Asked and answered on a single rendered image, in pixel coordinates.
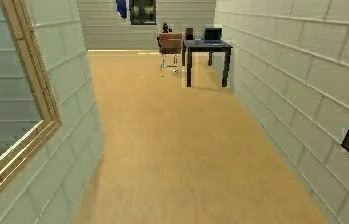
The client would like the dark framed window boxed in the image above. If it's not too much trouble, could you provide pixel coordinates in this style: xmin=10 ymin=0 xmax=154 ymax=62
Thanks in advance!
xmin=129 ymin=0 xmax=158 ymax=26

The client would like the black laptop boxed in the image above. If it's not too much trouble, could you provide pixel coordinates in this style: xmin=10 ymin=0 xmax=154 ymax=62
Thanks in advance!
xmin=203 ymin=27 xmax=225 ymax=46

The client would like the wooden framed wall mirror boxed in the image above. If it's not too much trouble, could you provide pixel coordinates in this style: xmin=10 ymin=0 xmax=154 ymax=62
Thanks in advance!
xmin=0 ymin=0 xmax=63 ymax=212

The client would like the black desk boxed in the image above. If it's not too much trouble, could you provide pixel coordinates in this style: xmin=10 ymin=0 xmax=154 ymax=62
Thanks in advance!
xmin=181 ymin=39 xmax=234 ymax=89

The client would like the brown office chair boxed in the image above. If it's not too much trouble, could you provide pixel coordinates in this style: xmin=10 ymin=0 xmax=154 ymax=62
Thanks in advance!
xmin=156 ymin=32 xmax=184 ymax=74

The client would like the blue wall hanging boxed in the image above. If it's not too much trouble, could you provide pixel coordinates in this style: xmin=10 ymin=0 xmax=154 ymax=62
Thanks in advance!
xmin=115 ymin=0 xmax=128 ymax=20

